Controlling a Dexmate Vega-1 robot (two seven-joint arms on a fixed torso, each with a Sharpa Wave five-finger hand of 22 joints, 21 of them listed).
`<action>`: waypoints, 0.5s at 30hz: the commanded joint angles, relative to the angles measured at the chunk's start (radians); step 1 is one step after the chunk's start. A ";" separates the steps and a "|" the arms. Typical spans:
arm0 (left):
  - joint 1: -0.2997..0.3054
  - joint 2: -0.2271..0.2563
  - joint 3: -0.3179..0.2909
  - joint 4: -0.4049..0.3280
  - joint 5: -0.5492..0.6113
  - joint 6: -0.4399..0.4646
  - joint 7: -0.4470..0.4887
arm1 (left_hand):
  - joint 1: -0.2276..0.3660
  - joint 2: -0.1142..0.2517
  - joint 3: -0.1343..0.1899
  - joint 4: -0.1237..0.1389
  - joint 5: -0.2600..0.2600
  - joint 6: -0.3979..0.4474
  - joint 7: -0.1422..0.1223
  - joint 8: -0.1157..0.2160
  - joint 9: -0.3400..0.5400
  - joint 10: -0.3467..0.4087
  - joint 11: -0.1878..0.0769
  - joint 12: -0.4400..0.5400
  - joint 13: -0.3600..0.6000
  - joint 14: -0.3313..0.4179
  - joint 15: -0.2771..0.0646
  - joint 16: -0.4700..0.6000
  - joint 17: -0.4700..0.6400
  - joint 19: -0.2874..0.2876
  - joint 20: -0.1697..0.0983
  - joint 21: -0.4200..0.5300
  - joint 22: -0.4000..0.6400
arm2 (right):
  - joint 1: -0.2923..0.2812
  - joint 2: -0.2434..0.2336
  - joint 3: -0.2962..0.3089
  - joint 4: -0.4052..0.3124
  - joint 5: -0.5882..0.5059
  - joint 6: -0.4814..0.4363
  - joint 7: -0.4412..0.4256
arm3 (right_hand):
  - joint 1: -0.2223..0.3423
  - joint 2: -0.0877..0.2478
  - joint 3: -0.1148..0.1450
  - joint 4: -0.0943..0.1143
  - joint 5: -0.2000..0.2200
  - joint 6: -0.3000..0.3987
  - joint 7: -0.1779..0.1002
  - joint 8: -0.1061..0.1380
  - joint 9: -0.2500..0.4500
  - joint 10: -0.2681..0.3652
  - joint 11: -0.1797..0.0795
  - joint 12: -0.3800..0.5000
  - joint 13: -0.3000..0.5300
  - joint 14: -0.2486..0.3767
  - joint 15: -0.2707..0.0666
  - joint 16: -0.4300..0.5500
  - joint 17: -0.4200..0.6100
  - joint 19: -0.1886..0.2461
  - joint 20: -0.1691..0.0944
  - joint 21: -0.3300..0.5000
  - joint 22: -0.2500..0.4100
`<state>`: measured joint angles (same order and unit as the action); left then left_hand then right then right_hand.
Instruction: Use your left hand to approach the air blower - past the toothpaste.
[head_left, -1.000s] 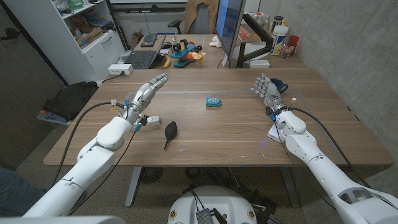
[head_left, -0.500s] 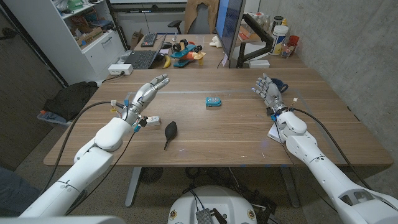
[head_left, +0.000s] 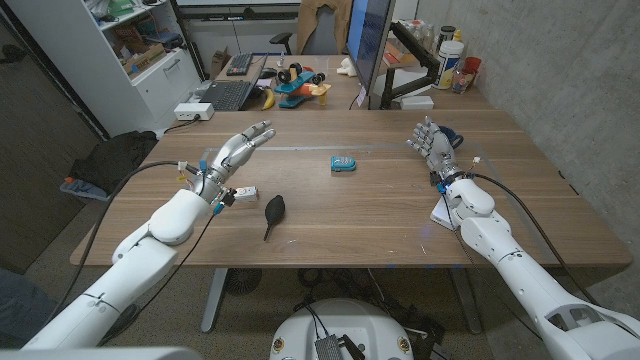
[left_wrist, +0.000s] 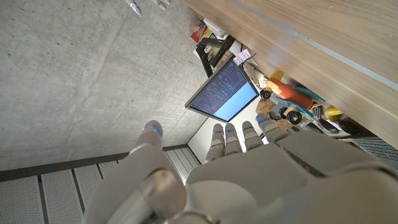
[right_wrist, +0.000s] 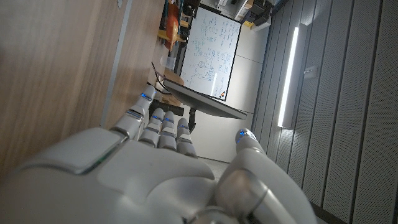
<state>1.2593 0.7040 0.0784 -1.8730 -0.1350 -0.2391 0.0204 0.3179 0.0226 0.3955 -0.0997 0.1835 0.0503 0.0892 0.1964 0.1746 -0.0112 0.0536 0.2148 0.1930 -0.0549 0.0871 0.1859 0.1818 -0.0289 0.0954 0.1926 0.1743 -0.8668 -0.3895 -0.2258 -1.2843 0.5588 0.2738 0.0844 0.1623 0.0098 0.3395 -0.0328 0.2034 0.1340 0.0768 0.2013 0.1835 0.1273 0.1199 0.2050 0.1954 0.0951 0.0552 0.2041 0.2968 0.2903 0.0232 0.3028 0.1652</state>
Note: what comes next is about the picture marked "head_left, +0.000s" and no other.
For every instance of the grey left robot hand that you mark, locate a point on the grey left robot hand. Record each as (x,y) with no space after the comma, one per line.
(227,157)

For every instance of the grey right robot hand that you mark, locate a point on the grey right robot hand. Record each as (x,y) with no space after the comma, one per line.
(437,147)

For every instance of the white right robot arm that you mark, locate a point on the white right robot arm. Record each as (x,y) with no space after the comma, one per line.
(520,280)

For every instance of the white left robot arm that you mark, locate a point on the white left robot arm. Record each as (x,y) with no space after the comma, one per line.
(130,270)

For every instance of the black rubber air blower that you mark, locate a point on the black rubber air blower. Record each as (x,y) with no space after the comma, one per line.
(274,210)

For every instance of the dark blue mug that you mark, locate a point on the dark blue mug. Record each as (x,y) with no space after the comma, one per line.
(456,137)

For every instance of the small white box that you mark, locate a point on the small white box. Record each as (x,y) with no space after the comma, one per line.
(416,102)

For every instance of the white power strip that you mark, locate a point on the white power strip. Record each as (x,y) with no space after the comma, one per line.
(193,111)

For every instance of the black laptop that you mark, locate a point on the black laptop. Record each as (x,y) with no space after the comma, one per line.
(227,95)

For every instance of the flat white box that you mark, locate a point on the flat white box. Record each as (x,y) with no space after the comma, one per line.
(440,216)

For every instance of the clear glass jar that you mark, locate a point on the clear glass jar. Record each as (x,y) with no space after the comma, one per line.
(461,81)

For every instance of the yellow banana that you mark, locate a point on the yellow banana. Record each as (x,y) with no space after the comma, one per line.
(269,100)

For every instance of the white plastic canister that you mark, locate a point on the white plastic canister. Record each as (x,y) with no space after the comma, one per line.
(447,65)

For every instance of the red cup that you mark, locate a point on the red cup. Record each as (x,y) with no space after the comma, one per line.
(472,64)

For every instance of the black computer mouse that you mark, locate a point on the black computer mouse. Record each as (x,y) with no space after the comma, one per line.
(268,73)

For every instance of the black keyboard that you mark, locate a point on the black keyboard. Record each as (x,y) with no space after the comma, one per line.
(240,64)

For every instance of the plain small cardboard box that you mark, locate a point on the plain small cardboard box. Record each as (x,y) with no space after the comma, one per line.
(219,62)

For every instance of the small teal case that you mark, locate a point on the small teal case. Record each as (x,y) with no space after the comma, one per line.
(343,163)

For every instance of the teal orange toy plane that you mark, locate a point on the teal orange toy plane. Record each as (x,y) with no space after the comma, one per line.
(300,87)

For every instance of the black cloth bag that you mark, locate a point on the black cloth bag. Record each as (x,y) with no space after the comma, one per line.
(117,157)

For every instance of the dark lid bottle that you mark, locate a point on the dark lid bottle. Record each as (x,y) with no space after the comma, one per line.
(446,36)

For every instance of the white crumpled item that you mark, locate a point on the white crumpled item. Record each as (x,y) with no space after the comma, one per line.
(346,68)

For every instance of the round black floor disc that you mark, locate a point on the round black floor disc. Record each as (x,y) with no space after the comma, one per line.
(242,281)

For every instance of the cardboard box with print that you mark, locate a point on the cardboard box with print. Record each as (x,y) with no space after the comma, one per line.
(145,60)

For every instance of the large black monitor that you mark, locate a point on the large black monitor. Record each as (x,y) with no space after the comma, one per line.
(367,35)

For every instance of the grey table leg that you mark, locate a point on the grey table leg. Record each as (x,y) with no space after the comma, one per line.
(214,300)
(466,300)

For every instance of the black office chair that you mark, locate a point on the black office chair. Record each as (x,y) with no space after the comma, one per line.
(320,35)

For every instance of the brown jacket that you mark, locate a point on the brown jacket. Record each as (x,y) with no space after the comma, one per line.
(342,20)

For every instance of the white shelf cabinet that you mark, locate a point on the white shelf cabinet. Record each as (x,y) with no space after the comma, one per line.
(90,75)

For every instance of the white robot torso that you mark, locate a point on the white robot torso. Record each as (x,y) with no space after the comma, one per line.
(342,325)

